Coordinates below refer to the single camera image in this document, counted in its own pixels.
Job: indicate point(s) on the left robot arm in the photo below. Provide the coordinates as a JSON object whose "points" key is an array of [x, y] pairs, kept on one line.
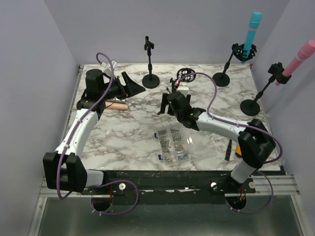
{"points": [[63, 167]]}

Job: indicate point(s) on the black T-shaped tool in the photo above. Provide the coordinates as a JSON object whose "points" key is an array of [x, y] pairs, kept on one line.
{"points": [[228, 151]]}

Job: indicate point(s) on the black tripod mic stand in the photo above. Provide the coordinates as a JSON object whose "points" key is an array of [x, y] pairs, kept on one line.
{"points": [[183, 75]]}

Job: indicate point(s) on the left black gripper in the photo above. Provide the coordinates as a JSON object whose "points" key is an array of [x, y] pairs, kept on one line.
{"points": [[130, 89]]}

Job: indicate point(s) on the blue microphone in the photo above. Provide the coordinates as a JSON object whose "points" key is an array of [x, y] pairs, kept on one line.
{"points": [[253, 26]]}

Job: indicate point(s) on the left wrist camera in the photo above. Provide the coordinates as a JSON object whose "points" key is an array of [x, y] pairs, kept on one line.
{"points": [[106, 68]]}

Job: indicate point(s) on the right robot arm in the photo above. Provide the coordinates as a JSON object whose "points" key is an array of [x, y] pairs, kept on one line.
{"points": [[256, 143]]}

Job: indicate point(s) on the silver mesh microphone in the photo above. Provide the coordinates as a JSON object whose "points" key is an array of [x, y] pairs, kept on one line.
{"points": [[117, 100]]}

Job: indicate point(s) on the beige microphone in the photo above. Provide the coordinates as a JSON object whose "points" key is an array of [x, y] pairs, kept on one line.
{"points": [[116, 106]]}

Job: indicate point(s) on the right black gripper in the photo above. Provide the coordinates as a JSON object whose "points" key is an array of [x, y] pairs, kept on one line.
{"points": [[165, 101]]}

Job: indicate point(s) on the pink microphone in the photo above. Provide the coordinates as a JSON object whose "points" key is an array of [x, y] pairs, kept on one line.
{"points": [[304, 53]]}

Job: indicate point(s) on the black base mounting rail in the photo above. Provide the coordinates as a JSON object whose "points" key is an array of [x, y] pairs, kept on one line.
{"points": [[172, 187]]}

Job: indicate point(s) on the clear plastic screw box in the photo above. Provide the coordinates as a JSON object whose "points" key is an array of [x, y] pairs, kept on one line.
{"points": [[180, 145]]}

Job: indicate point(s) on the black clip round stand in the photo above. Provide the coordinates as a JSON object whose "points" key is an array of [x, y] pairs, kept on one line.
{"points": [[250, 107]]}

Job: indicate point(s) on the black round-base mic stand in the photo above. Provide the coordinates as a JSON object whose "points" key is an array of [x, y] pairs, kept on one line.
{"points": [[150, 81]]}

